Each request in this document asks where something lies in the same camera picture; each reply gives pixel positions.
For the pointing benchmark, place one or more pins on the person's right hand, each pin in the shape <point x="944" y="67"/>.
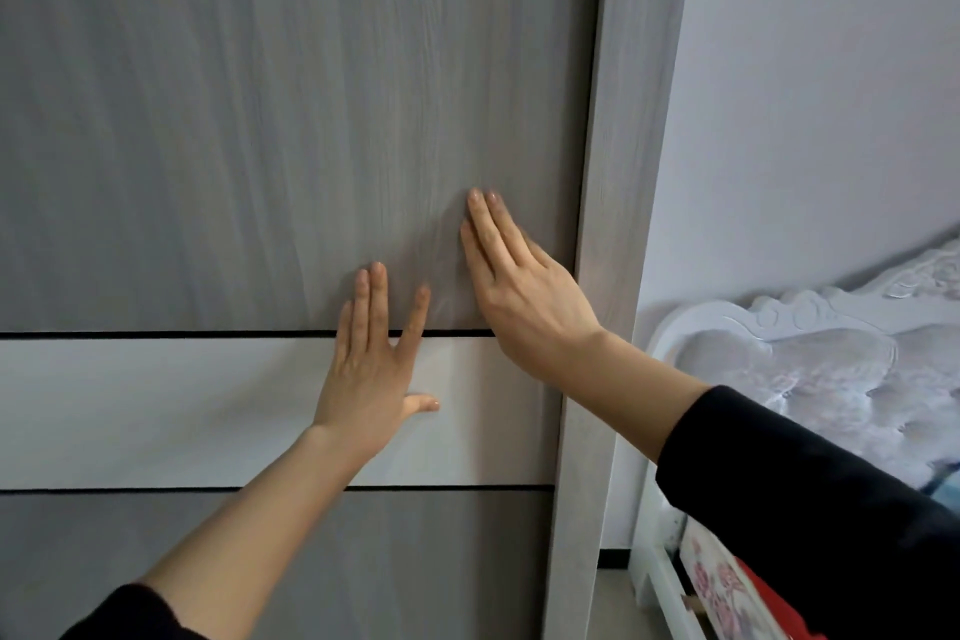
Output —
<point x="532" y="302"/>

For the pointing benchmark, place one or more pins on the person's left hand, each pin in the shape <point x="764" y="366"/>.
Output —
<point x="367" y="384"/>

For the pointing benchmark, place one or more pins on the person's left middle finger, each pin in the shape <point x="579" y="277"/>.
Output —
<point x="378" y="306"/>

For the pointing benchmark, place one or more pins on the person's right middle finger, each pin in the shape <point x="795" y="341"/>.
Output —
<point x="489" y="231"/>

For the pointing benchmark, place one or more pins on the person's left thumb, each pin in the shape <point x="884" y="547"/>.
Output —
<point x="421" y="405"/>

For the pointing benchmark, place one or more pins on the person's left little finger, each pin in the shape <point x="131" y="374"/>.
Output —
<point x="343" y="332"/>

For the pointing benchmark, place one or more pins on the person's right little finger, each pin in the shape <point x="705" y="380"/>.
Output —
<point x="538" y="249"/>

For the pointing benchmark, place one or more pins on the grey wood wardrobe sliding door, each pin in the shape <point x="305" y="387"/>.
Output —
<point x="225" y="137"/>

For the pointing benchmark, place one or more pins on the person's right forearm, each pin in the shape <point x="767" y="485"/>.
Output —
<point x="787" y="504"/>

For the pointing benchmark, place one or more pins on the person's left forearm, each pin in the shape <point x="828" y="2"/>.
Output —
<point x="247" y="534"/>

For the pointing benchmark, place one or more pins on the white carved tufted bed headboard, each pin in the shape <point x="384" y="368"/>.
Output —
<point x="810" y="362"/>

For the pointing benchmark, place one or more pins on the pink floral bedding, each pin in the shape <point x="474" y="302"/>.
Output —
<point x="712" y="587"/>

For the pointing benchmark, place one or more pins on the red cloth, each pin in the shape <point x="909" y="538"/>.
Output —
<point x="784" y="609"/>

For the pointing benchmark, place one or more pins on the grey wood wardrobe frame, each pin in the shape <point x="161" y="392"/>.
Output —
<point x="622" y="137"/>

